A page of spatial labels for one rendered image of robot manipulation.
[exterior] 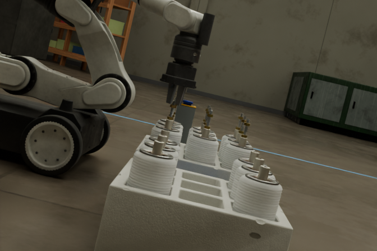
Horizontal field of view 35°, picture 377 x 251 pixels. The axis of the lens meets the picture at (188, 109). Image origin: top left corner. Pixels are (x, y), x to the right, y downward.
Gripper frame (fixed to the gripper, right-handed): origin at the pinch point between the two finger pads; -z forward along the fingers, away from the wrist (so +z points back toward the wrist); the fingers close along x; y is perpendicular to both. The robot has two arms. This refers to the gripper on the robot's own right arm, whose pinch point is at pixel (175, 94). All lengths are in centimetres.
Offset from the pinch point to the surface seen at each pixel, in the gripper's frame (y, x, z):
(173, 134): 4.7, 1.0, -11.7
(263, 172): 58, 19, -9
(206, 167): 15.0, -5.6, -18.5
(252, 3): -652, -672, 153
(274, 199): 62, 19, -14
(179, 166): 9.9, 0.3, -20.1
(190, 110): -24.3, -29.0, -6.3
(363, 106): -370, -676, 15
